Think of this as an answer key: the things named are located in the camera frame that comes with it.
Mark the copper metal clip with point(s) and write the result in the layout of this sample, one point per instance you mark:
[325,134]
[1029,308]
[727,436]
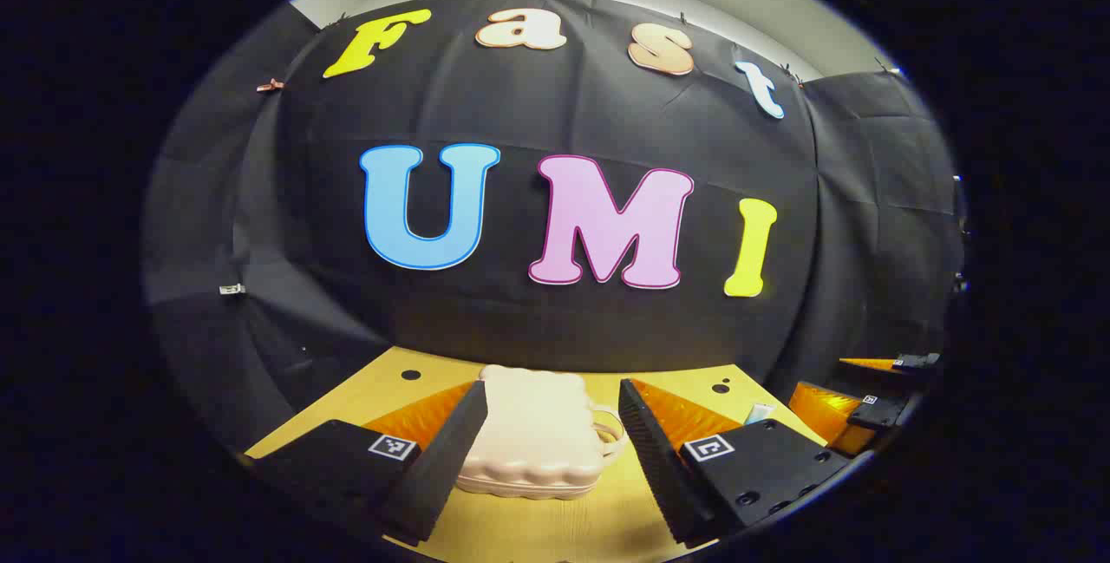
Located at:
[270,86]

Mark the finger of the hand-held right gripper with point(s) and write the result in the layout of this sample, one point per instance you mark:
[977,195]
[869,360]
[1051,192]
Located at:
[919,363]
[876,413]

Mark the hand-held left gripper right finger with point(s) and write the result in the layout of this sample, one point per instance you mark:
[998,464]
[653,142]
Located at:
[650,459]

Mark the silver metal clip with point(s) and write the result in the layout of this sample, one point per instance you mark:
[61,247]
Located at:
[232,289]

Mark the black backdrop cloth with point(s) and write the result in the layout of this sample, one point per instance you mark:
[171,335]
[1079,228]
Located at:
[564,320]

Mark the pink suitcase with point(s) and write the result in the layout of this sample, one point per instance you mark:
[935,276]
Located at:
[533,433]

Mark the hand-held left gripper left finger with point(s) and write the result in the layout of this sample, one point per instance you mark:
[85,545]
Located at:
[442,468]

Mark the white blue skincare tube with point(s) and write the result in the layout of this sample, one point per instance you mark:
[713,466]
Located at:
[760,413]

